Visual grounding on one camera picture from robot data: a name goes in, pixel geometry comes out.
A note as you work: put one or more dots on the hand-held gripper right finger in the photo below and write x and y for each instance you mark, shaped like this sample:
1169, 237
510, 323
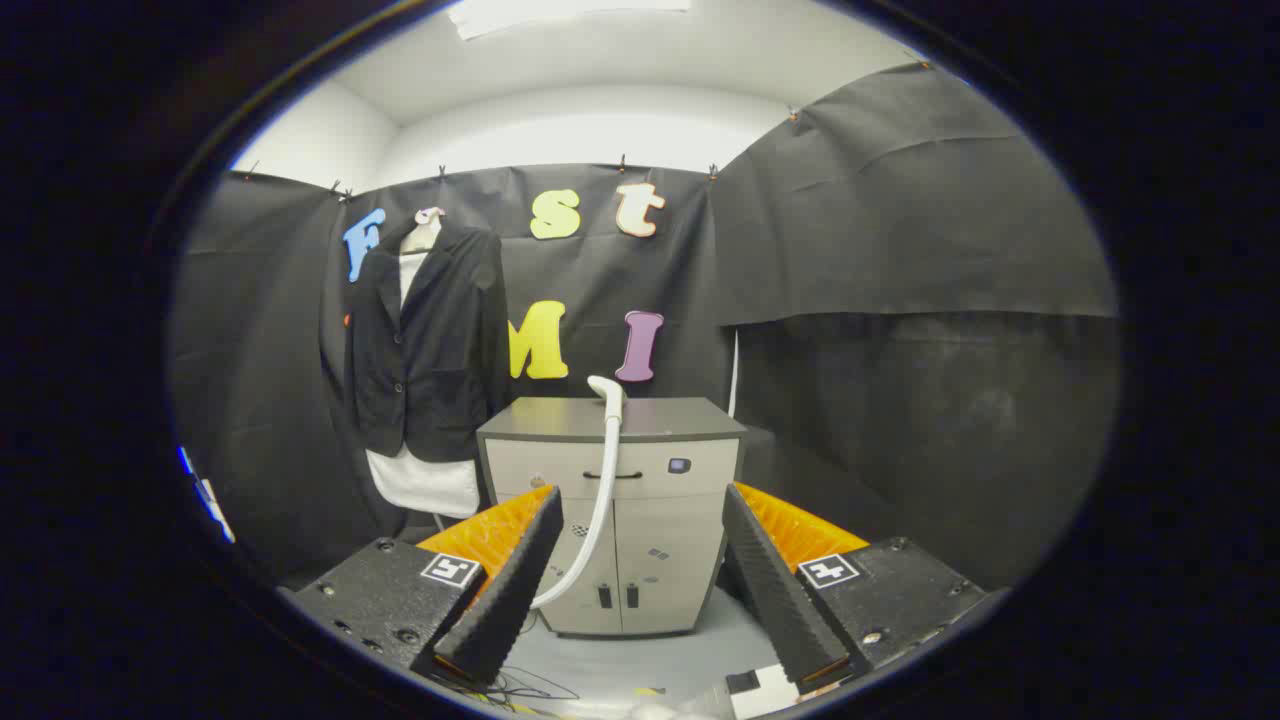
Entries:
775, 590

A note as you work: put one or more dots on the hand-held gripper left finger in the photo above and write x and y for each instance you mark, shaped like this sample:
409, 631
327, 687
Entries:
510, 590

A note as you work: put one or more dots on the white shirt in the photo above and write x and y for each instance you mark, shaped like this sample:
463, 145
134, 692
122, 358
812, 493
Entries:
425, 485

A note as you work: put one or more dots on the white garment steamer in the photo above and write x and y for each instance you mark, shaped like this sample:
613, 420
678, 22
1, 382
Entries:
606, 470

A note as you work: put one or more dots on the black suit jacket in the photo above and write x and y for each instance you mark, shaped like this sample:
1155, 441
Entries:
440, 350

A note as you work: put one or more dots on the grey cabinet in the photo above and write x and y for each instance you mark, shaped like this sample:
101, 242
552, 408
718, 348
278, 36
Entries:
660, 540

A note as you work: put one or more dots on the black backdrop cloth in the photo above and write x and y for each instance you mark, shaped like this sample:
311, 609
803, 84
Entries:
900, 250

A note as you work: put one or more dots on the cream mannequin hanger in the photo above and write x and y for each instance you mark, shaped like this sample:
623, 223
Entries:
424, 232

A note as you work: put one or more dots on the ceiling light panel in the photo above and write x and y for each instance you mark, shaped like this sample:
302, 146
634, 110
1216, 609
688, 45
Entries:
560, 15

